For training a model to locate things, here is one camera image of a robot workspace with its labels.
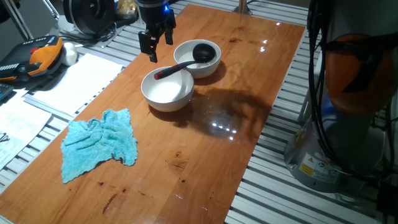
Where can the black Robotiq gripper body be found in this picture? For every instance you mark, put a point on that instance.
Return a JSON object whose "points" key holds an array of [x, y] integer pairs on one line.
{"points": [[154, 15]]}

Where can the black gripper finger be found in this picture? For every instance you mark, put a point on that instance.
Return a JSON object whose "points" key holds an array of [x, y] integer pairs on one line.
{"points": [[169, 32], [147, 42]]}

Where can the black ladle with red band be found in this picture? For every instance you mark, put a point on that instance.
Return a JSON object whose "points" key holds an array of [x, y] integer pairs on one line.
{"points": [[203, 53]]}

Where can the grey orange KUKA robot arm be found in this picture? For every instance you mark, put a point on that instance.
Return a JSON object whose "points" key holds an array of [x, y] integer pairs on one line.
{"points": [[342, 140]]}

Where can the white ceramic bowl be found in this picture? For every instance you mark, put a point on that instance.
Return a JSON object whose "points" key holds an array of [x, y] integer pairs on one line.
{"points": [[208, 70], [168, 99]]}

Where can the golden foil packet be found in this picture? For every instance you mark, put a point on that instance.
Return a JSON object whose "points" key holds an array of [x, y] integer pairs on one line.
{"points": [[127, 8]]}

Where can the black filament spool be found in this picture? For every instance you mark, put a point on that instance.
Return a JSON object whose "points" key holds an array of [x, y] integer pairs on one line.
{"points": [[90, 15]]}

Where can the white rounded plastic object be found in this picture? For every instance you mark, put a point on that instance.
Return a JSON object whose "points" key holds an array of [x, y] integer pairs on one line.
{"points": [[70, 54]]}

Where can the blank white paper sheet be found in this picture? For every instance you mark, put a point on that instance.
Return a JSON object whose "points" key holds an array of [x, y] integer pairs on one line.
{"points": [[77, 84]]}

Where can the thin chrome rod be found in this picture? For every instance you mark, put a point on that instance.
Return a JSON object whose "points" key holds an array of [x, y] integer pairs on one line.
{"points": [[51, 10]]}

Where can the orange black teach pendant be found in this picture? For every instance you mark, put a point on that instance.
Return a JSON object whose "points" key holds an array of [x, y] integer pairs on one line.
{"points": [[46, 56]]}

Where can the turquoise terry towel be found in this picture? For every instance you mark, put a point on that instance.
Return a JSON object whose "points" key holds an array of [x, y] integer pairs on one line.
{"points": [[93, 143]]}

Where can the glossy wooden board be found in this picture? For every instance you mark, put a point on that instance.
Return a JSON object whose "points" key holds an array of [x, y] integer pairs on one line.
{"points": [[186, 155]]}

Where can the printed white paper sheet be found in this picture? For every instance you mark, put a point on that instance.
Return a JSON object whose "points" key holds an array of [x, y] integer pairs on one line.
{"points": [[21, 124]]}

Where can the black computer keyboard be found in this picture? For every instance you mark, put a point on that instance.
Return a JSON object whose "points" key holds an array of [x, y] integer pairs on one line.
{"points": [[4, 91]]}

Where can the thin framed eyeglasses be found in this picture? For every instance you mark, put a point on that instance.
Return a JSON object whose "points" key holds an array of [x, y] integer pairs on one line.
{"points": [[3, 137]]}

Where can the aluminium frame post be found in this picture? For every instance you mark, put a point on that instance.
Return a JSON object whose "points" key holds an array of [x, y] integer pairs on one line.
{"points": [[242, 7]]}

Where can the grey slanted frame strut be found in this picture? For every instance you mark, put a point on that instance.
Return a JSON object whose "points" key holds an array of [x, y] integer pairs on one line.
{"points": [[18, 21]]}

